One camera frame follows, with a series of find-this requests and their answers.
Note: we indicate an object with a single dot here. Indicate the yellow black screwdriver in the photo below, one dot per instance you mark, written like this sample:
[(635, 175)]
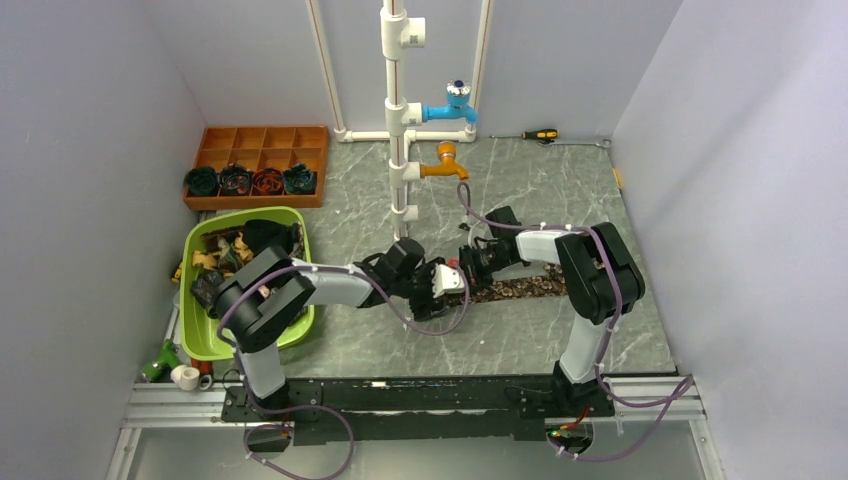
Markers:
[(546, 135)]

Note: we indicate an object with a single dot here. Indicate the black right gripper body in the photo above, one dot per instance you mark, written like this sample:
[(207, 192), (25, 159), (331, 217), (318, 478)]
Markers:
[(481, 263)]

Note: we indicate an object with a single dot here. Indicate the pile of floral ties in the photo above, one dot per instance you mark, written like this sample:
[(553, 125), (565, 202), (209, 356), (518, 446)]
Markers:
[(230, 249)]

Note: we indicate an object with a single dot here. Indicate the red black rolled tie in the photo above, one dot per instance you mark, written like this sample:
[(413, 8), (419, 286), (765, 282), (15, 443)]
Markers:
[(268, 181)]

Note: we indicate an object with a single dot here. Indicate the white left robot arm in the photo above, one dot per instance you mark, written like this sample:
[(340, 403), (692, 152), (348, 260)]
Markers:
[(261, 300)]

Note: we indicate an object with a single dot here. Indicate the silver wrench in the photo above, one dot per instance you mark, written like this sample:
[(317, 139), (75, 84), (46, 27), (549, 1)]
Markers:
[(601, 143)]

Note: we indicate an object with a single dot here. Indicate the brown floral tie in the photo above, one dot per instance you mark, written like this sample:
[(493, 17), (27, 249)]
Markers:
[(550, 283)]

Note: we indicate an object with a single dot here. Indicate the white PVC pipe assembly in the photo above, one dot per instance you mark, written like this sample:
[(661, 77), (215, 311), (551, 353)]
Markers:
[(399, 33)]

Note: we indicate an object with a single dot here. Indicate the teal black rolled tie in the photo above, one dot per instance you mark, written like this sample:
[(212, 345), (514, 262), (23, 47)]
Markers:
[(299, 180)]

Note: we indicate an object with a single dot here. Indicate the aluminium frame rail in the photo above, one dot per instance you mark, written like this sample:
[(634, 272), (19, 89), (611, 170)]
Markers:
[(164, 405)]

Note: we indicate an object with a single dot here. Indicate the blue plastic faucet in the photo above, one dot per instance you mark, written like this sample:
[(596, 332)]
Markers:
[(458, 96)]

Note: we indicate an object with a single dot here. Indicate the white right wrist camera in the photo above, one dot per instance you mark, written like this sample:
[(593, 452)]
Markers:
[(475, 240)]

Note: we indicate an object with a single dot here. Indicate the yellow black tool handle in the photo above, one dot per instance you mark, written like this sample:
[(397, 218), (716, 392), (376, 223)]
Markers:
[(177, 274)]

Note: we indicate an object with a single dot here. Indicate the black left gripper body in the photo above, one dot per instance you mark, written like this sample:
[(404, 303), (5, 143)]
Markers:
[(418, 288)]

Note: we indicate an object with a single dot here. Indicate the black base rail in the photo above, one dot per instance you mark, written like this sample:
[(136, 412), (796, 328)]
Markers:
[(333, 426)]

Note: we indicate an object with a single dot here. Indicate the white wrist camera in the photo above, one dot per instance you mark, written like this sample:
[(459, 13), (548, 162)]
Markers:
[(446, 280), (475, 240)]

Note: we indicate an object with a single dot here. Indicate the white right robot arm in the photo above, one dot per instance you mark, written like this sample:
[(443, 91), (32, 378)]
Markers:
[(602, 282)]

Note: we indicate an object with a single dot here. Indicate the orange plastic faucet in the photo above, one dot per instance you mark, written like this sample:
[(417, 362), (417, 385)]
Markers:
[(447, 164)]

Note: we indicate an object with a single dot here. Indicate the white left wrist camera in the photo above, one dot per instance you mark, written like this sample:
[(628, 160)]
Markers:
[(446, 280)]

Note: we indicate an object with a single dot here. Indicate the orange wooden compartment tray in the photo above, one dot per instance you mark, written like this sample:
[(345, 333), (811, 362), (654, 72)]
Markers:
[(257, 147)]

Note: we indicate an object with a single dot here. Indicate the green plastic basin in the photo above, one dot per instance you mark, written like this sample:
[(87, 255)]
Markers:
[(197, 330)]

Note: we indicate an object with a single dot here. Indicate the green plastic faucet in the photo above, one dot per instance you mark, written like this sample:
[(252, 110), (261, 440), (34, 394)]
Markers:
[(165, 360)]

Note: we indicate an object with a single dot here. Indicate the dark green rolled tie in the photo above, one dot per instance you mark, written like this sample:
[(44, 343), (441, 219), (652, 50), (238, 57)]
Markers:
[(202, 181)]

